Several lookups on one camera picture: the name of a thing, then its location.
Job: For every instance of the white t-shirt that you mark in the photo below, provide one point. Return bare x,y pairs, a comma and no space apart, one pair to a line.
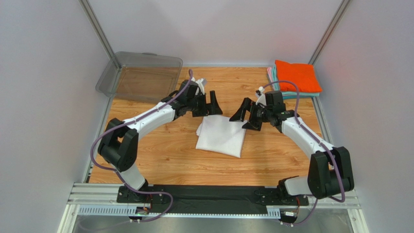
218,134

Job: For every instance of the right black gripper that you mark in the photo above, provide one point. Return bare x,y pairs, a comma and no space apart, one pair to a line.
256,115

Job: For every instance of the aluminium frame rail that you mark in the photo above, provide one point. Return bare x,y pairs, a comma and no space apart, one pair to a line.
94,208

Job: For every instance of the pink folded t-shirt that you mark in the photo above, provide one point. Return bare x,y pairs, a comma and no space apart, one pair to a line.
272,77

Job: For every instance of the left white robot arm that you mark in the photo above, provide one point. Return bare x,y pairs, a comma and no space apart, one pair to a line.
118,145

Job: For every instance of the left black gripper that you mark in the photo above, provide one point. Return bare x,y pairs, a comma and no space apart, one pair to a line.
211,108

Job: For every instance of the orange folded t-shirt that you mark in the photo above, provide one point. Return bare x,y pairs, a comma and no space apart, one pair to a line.
302,75

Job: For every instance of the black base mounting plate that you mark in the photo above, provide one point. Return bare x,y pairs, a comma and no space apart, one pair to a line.
210,199

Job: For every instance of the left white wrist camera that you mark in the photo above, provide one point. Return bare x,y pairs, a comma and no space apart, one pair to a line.
200,90

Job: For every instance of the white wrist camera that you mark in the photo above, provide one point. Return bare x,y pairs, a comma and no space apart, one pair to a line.
261,100
200,90

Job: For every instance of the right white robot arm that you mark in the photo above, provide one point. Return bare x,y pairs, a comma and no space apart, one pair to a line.
330,170

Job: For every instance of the clear grey plastic bin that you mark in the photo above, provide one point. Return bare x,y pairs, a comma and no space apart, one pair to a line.
144,77

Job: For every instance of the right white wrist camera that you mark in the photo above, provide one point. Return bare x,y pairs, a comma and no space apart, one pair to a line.
261,100

